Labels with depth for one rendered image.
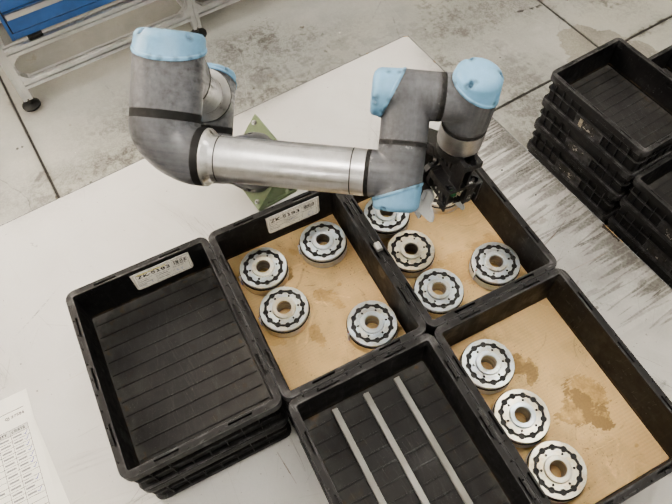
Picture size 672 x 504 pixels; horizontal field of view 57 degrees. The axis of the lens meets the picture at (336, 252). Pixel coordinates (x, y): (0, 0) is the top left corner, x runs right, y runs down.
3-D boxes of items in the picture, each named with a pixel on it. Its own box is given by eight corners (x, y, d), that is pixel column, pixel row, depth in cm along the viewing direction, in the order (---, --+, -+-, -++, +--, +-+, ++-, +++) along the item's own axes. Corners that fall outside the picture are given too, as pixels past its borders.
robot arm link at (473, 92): (449, 50, 93) (506, 55, 93) (435, 104, 102) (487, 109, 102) (451, 86, 89) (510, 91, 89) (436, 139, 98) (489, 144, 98)
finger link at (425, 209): (418, 238, 118) (436, 206, 111) (403, 215, 121) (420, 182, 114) (431, 235, 120) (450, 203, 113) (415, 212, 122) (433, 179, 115)
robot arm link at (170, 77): (186, 130, 150) (117, 113, 96) (190, 67, 148) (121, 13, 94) (236, 135, 150) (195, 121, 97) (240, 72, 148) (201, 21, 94)
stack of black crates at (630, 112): (518, 162, 234) (549, 72, 196) (577, 129, 242) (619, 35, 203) (594, 237, 217) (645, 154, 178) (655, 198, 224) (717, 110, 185)
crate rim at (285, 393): (207, 240, 131) (205, 234, 128) (334, 186, 137) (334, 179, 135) (286, 406, 112) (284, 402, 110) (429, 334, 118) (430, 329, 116)
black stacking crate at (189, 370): (87, 319, 133) (65, 295, 123) (216, 263, 139) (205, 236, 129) (143, 494, 114) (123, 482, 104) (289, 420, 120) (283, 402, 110)
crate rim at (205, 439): (68, 299, 124) (63, 294, 122) (207, 240, 131) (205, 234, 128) (126, 486, 106) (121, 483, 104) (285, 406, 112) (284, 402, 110)
